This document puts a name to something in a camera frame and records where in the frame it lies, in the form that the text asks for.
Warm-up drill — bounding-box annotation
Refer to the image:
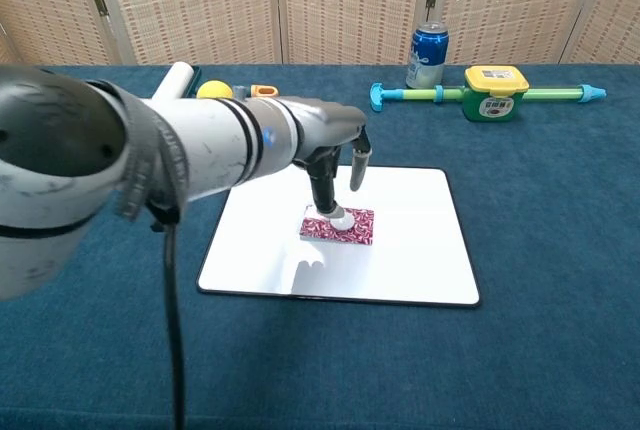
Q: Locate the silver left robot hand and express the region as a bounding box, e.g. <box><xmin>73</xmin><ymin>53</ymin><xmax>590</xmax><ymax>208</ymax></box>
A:
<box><xmin>287</xmin><ymin>98</ymin><xmax>374</xmax><ymax>231</ymax></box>

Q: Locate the pink patterned small packet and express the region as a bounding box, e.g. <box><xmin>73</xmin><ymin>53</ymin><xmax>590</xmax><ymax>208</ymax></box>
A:
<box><xmin>299</xmin><ymin>203</ymin><xmax>376</xmax><ymax>248</ymax></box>

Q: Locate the white rectangular board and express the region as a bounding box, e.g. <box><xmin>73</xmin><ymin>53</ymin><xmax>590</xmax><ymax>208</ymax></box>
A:
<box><xmin>196</xmin><ymin>164</ymin><xmax>482</xmax><ymax>308</ymax></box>

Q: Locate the green blue toy water pump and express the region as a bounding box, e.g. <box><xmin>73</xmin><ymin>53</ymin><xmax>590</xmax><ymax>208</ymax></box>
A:
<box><xmin>369</xmin><ymin>81</ymin><xmax>608</xmax><ymax>113</ymax></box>

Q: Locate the yellow ball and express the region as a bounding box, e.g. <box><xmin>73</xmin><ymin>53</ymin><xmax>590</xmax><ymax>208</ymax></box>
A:
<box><xmin>195</xmin><ymin>79</ymin><xmax>235</xmax><ymax>100</ymax></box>

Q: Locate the blue drink can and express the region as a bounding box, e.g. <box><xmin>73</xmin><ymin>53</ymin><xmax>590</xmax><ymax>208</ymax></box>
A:
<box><xmin>405</xmin><ymin>21</ymin><xmax>450</xmax><ymax>90</ymax></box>

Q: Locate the white lint roller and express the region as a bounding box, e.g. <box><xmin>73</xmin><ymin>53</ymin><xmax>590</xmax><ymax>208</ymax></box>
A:
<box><xmin>151</xmin><ymin>61</ymin><xmax>280</xmax><ymax>101</ymax></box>

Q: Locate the green box yellow lid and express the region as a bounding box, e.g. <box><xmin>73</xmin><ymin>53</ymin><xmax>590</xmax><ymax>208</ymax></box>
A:
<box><xmin>460</xmin><ymin>65</ymin><xmax>530</xmax><ymax>124</ymax></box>

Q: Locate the woven folding screen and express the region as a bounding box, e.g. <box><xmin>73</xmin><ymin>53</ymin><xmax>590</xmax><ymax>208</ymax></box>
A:
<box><xmin>0</xmin><ymin>0</ymin><xmax>640</xmax><ymax>76</ymax></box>

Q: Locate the teal tablecloth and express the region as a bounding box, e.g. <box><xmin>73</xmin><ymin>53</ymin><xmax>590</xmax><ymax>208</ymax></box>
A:
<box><xmin>0</xmin><ymin>63</ymin><xmax>640</xmax><ymax>430</ymax></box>

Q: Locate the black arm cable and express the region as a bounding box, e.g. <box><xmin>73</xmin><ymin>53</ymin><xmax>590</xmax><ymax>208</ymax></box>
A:
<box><xmin>149</xmin><ymin>199</ymin><xmax>187</xmax><ymax>430</ymax></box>

